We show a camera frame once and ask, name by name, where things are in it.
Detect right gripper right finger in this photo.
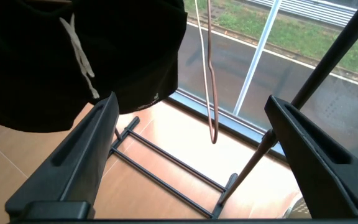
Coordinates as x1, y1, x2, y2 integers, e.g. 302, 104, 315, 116
264, 95, 358, 219

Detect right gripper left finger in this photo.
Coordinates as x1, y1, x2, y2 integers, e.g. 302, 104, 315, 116
4, 91, 120, 220

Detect black shorts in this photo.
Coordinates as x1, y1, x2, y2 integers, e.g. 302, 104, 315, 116
0, 0, 188, 134

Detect pink clothes hanger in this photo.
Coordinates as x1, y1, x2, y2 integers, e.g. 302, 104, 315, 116
193, 0, 220, 145

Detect white laundry basket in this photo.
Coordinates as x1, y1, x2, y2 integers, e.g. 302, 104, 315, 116
281, 194, 313, 220

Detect black clothes rack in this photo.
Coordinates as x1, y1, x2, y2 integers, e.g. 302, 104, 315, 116
107, 0, 358, 220

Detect window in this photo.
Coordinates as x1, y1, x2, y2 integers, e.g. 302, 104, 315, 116
166, 0, 358, 162

